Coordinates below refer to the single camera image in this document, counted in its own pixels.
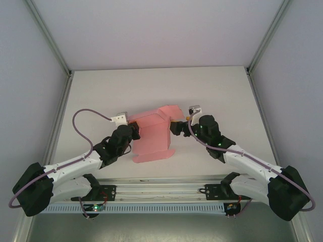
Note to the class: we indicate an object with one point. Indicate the pink paper box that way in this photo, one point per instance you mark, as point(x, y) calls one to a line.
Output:
point(151, 133)

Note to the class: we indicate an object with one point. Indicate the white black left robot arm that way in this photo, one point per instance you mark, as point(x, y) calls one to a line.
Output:
point(75, 164)

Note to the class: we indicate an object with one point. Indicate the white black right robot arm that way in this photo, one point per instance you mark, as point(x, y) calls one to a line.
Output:
point(252, 166)

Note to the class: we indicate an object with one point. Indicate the circuit board with green light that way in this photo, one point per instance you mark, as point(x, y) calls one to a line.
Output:
point(96, 208)

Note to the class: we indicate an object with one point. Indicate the circuit board with yellow part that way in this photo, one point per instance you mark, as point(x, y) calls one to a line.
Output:
point(230, 207)

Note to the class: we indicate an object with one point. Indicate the aluminium table side rail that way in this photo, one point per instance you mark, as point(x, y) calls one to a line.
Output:
point(63, 100)
point(257, 100)

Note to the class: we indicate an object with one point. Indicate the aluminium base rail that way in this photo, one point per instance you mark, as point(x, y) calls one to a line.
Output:
point(161, 189)

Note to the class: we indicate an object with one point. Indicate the aluminium frame post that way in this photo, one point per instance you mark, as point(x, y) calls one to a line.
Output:
point(50, 37)
point(268, 37)

